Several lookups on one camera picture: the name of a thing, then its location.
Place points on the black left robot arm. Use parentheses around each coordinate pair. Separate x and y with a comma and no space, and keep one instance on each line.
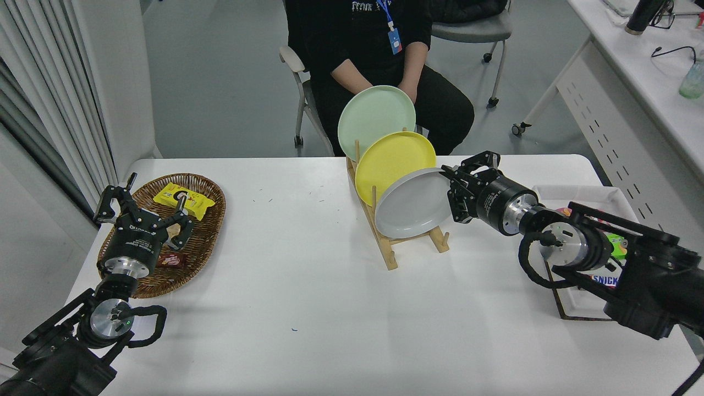
(55,363)

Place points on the black jacket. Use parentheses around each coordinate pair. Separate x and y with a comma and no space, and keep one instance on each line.
(467,10)

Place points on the chair with white armrests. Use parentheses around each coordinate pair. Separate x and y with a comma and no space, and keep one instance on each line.
(291,58)

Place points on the person's right hand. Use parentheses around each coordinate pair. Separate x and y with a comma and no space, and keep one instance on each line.
(367,87)

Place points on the grey white curtain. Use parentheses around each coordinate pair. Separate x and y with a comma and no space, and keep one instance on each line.
(44,82)

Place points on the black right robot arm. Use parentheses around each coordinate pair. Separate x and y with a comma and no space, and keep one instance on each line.
(654,275)

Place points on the brown wicker basket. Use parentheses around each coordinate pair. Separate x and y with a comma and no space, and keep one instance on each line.
(203,242)

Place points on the yellow plate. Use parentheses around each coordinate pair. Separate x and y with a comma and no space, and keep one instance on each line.
(390,165)

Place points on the tan snack packet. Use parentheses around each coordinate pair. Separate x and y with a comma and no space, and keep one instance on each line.
(175,234)

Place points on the person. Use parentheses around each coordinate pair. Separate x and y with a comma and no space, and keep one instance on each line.
(341,33)

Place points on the yellow snack packet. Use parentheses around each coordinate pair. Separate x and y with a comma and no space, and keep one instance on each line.
(198,206)

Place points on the white desk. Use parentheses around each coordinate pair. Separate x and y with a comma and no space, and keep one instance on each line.
(649,82)

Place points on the pink snack packet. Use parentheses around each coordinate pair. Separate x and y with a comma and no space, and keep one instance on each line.
(564,211)

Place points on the grey plate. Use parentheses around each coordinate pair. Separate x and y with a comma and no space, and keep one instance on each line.
(410,206)

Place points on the white tray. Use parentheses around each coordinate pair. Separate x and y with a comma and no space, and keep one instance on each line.
(605,195)

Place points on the person's left forearm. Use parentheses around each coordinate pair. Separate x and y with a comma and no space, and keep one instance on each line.
(415,63)

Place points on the pale green plastic bottle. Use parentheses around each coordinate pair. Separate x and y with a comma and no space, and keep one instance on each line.
(692,80)

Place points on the grey wheeled chair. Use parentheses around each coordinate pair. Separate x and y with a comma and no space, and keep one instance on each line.
(478,30)

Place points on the wooden plate rack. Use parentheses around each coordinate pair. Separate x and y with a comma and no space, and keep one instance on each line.
(390,263)

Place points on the dark red snack bar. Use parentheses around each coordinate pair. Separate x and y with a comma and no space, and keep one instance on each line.
(173,261)

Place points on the person's right forearm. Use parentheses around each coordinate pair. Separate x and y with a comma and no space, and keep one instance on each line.
(347,74)

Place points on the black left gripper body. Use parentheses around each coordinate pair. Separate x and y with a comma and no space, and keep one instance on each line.
(135,242)

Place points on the pale green plate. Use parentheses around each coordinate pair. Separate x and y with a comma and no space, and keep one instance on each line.
(374,118)

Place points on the black flask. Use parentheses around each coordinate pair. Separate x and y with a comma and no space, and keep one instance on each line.
(643,14)

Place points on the person's left hand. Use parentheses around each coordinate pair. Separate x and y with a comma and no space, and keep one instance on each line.
(407,92)

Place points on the Snickers bar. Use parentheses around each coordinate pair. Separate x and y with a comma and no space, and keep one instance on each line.
(605,281)

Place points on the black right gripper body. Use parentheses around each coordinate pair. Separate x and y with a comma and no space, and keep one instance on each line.
(498,201)

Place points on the green snack packet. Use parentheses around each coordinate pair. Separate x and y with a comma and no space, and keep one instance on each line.
(617,245)

